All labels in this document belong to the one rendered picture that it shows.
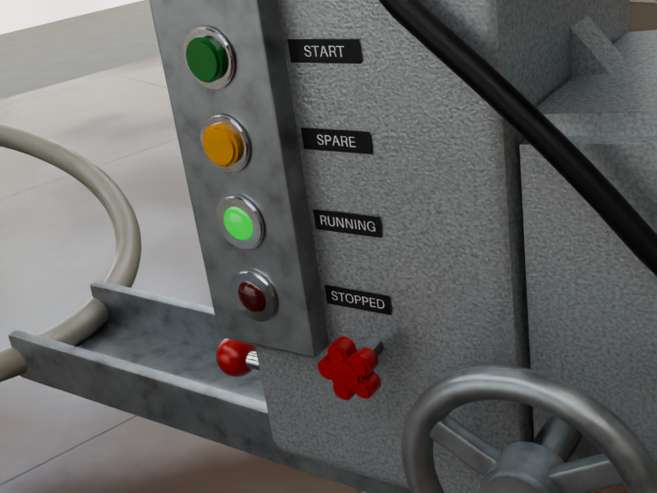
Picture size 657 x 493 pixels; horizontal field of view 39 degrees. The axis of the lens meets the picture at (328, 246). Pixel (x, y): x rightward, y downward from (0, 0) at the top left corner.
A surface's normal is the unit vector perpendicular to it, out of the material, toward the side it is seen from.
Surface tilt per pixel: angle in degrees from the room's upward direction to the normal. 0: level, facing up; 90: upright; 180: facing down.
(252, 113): 90
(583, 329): 90
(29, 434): 0
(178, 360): 2
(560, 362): 90
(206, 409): 90
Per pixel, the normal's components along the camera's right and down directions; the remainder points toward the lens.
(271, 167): -0.54, 0.41
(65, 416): -0.13, -0.90
